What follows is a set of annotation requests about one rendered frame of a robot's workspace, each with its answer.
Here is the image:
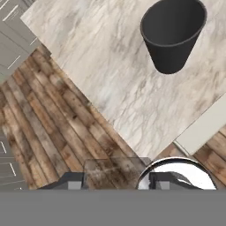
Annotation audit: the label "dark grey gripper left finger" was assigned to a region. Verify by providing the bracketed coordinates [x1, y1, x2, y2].
[38, 171, 86, 191]

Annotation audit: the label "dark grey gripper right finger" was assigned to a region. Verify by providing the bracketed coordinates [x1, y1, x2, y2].
[148, 171, 197, 191]

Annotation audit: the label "shiny metal ice bowl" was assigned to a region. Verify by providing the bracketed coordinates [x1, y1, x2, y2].
[135, 156, 219, 191]

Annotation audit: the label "black tapered cup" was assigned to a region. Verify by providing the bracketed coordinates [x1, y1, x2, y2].
[139, 0, 207, 75]

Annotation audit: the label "white counter side panel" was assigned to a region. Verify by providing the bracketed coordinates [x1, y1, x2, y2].
[173, 93, 226, 156]

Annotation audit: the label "grey drawer unit, silver handles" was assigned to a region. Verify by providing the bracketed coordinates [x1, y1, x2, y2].
[0, 126, 31, 191]

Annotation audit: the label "grey cupboard run, silver handles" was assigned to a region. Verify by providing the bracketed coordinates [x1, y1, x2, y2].
[0, 0, 53, 87]

